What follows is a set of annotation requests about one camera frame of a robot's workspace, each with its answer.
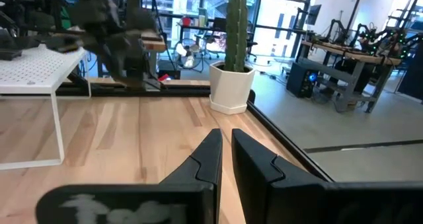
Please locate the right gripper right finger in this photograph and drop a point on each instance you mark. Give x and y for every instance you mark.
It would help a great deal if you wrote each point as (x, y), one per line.
(257, 184)

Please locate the white floor fan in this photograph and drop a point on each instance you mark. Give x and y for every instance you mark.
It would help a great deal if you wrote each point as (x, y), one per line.
(189, 62)

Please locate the black partition panel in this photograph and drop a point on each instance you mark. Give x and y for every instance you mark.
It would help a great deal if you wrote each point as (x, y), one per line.
(413, 72)

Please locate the white perforated metal shelf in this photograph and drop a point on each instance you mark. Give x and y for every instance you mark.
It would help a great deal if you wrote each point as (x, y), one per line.
(39, 72)

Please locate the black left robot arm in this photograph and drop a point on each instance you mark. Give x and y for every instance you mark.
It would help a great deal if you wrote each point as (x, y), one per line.
(125, 52)

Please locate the red floor object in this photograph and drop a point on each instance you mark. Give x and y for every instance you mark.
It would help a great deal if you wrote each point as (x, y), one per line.
(164, 77)

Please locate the black background robot arm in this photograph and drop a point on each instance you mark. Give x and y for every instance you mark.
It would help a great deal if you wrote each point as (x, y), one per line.
(373, 39)
(333, 25)

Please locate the red cup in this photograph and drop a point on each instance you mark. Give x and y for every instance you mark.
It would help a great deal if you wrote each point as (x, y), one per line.
(186, 21)

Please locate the black monitor on arm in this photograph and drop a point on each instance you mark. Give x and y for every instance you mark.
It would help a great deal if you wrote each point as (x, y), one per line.
(313, 15)

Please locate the white hexagonal plant pot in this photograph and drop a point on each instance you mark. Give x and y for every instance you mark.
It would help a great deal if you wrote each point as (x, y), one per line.
(229, 92)

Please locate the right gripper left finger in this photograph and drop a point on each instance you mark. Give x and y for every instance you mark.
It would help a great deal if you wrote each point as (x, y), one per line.
(205, 171)

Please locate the black desktop computer tower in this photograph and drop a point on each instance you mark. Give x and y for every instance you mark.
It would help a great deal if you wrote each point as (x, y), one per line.
(299, 82)

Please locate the wooden workbench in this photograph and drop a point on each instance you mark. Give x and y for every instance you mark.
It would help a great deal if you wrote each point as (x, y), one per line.
(357, 57)

